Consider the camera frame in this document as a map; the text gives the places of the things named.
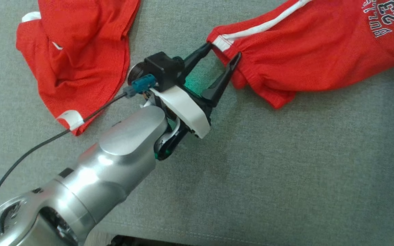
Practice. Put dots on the red white basketball jersey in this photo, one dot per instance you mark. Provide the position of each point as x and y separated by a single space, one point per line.
80 51

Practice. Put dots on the black robot torso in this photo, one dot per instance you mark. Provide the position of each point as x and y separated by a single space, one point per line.
132 241

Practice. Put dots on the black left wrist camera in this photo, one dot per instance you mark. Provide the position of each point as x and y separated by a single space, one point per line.
162 70

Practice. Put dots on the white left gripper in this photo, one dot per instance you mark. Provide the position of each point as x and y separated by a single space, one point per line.
186 109

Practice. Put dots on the red basketball shorts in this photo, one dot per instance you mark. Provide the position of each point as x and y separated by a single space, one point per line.
303 51

